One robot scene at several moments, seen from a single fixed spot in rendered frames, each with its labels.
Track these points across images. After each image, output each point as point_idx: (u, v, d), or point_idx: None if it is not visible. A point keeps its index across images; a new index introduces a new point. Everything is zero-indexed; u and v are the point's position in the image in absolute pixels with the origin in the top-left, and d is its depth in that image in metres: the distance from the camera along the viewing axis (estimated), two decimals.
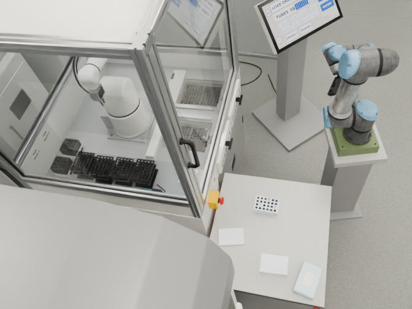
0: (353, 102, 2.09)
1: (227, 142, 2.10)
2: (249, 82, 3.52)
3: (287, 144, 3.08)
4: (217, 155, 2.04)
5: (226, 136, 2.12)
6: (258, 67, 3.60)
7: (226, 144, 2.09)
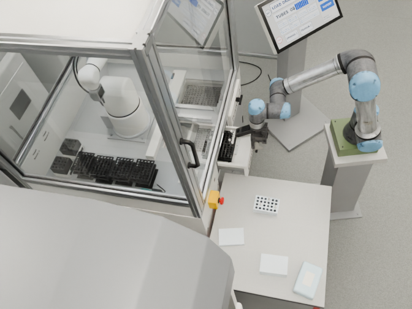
0: (252, 149, 2.04)
1: None
2: (249, 82, 3.52)
3: (287, 144, 3.08)
4: (245, 158, 2.01)
5: None
6: (258, 67, 3.60)
7: None
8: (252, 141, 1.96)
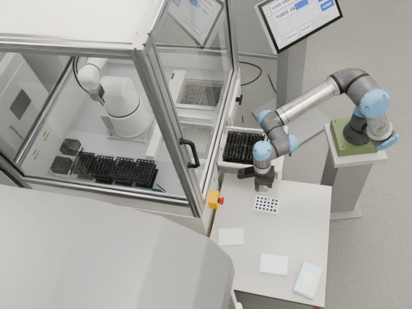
0: (256, 190, 1.82)
1: None
2: (249, 82, 3.52)
3: None
4: (279, 162, 1.97)
5: None
6: (258, 67, 3.60)
7: None
8: (255, 185, 1.74)
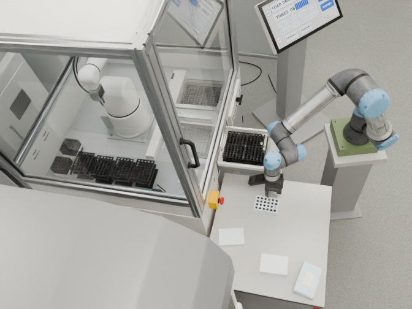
0: (266, 196, 1.94)
1: None
2: (249, 82, 3.52)
3: None
4: None
5: None
6: (258, 67, 3.60)
7: None
8: (266, 191, 1.85)
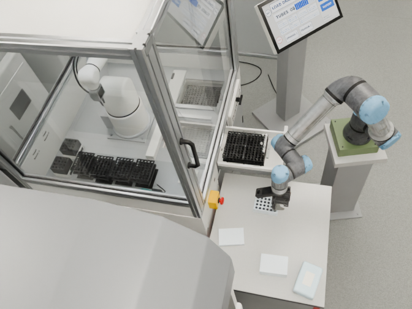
0: (273, 209, 1.94)
1: None
2: (249, 82, 3.52)
3: None
4: (279, 162, 1.97)
5: None
6: (258, 67, 3.60)
7: None
8: (273, 204, 1.85)
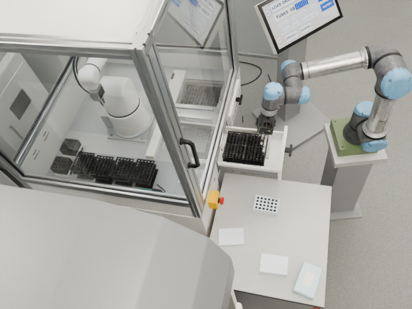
0: (259, 130, 1.88)
1: (287, 149, 2.02)
2: (249, 82, 3.52)
3: (287, 144, 3.08)
4: (279, 162, 1.97)
5: (286, 142, 2.04)
6: (258, 67, 3.60)
7: (286, 151, 2.02)
8: (256, 118, 1.80)
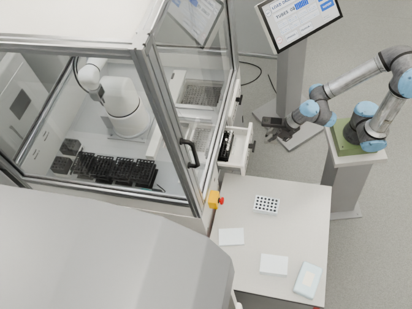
0: (265, 141, 1.95)
1: (250, 144, 2.07)
2: (249, 82, 3.52)
3: (287, 144, 3.08)
4: (241, 158, 2.01)
5: (249, 138, 2.09)
6: (258, 67, 3.60)
7: (249, 146, 2.06)
8: (276, 135, 1.87)
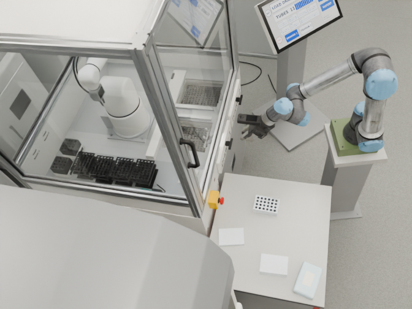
0: (241, 138, 1.97)
1: (227, 142, 2.10)
2: (249, 82, 3.52)
3: (287, 144, 3.08)
4: (217, 155, 2.04)
5: (226, 136, 2.12)
6: (258, 67, 3.60)
7: (226, 144, 2.09)
8: (252, 132, 1.89)
